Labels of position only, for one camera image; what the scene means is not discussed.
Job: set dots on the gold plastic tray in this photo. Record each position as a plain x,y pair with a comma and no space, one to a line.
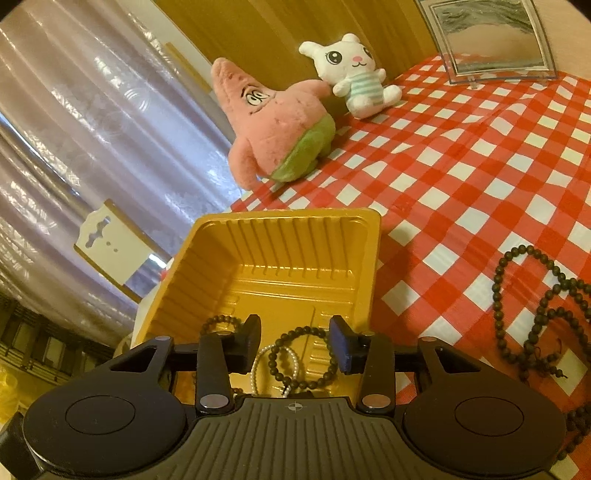
277,249

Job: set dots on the white wooden chair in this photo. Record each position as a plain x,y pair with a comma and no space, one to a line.
111,244

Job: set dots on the clear picture frame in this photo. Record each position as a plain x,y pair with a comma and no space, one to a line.
485,41

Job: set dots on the sheer patterned curtain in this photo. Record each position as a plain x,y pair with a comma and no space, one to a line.
69,138

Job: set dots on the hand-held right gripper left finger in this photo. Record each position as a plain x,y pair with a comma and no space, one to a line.
251,344

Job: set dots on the red white checked tablecloth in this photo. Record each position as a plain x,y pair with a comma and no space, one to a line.
461,184

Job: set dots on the pink starfish plush toy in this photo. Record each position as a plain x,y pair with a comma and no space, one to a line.
277,120

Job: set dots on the white bunny plush toy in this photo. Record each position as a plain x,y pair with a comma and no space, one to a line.
351,60

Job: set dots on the wooden wall panel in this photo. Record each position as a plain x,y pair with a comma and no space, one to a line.
277,27

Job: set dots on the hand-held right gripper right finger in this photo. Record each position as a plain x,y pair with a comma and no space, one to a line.
340,346

